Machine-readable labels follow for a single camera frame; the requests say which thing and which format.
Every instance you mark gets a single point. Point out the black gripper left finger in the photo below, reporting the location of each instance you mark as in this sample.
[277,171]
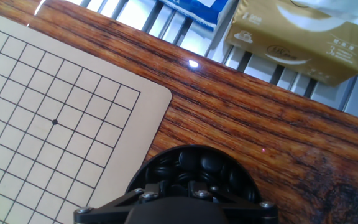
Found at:
[104,214]

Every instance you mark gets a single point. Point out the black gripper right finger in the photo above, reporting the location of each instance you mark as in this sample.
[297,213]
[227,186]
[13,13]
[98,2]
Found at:
[250,214]

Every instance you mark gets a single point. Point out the beige go board mat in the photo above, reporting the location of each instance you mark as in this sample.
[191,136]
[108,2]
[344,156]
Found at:
[42,140]

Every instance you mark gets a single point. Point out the blue tissue pack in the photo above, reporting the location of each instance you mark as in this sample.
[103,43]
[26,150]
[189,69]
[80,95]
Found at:
[197,11]

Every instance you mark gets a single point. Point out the gold tissue pack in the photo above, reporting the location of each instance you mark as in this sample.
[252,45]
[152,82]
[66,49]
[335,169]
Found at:
[297,40]

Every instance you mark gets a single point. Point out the black bowl of black stones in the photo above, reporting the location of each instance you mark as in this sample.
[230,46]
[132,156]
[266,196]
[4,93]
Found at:
[197,171]

